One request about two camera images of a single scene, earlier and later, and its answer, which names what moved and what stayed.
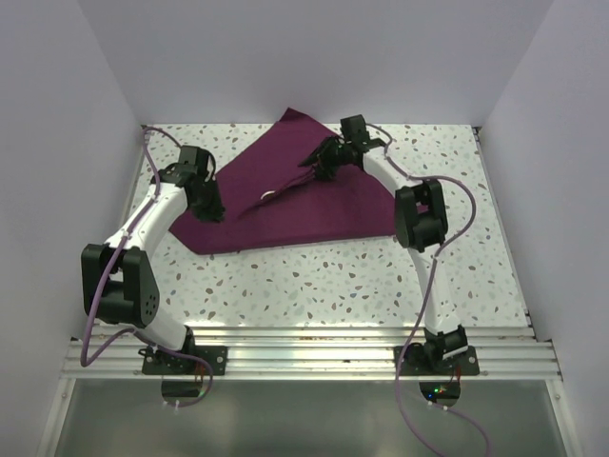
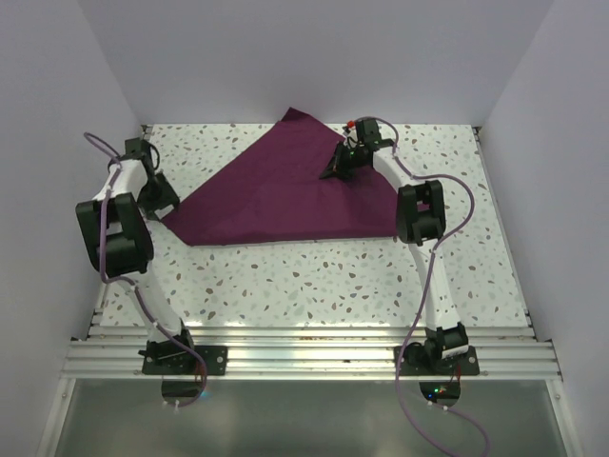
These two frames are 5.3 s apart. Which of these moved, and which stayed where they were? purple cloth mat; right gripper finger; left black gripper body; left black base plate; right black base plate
Moved: right gripper finger; left black gripper body
Stayed: right black base plate; purple cloth mat; left black base plate
